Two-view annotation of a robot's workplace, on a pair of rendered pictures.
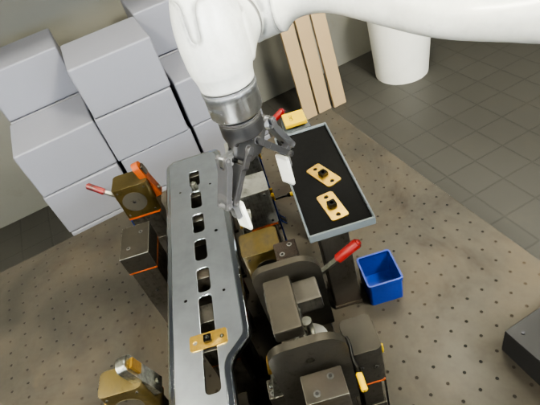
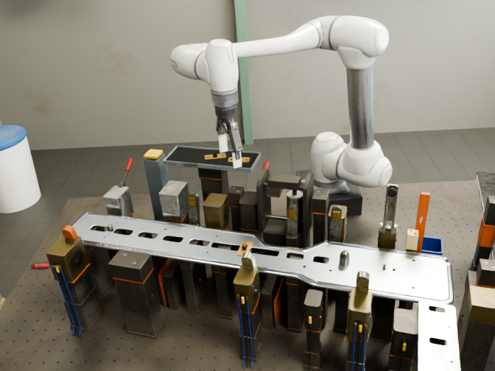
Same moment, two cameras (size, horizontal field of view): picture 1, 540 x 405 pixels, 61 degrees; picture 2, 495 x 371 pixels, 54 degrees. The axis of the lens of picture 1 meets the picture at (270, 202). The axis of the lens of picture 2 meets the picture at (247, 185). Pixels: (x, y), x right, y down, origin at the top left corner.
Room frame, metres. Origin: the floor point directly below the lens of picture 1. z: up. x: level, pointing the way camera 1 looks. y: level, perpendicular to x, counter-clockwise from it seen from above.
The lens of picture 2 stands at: (0.17, 1.47, 2.04)
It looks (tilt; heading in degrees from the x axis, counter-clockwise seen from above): 31 degrees down; 287
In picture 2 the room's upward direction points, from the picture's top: 4 degrees counter-clockwise
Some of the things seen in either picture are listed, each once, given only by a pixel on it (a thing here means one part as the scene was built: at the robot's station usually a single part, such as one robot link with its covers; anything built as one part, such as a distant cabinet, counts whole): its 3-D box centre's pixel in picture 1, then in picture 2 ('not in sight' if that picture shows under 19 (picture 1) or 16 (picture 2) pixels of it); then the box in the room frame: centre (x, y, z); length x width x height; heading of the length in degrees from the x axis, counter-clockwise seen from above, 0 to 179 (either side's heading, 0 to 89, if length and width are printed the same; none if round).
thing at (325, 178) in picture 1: (323, 173); (215, 155); (0.79, -0.13, 1.17); 0.08 x 0.04 x 0.01; 22
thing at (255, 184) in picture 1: (271, 238); (181, 229); (0.90, 0.03, 0.90); 0.13 x 0.08 x 0.41; 88
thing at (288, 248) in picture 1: (303, 301); (239, 232); (0.67, 0.00, 0.90); 0.05 x 0.05 x 0.40; 88
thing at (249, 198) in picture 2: not in sight; (254, 236); (0.61, 0.00, 0.89); 0.12 x 0.07 x 0.38; 88
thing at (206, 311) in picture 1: (226, 344); (227, 279); (0.66, 0.21, 0.84); 0.12 x 0.05 x 0.29; 88
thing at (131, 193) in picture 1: (149, 222); (74, 287); (1.18, 0.40, 0.88); 0.14 x 0.09 x 0.36; 88
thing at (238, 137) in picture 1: (245, 134); (226, 116); (0.68, 0.00, 1.40); 0.08 x 0.07 x 0.09; 128
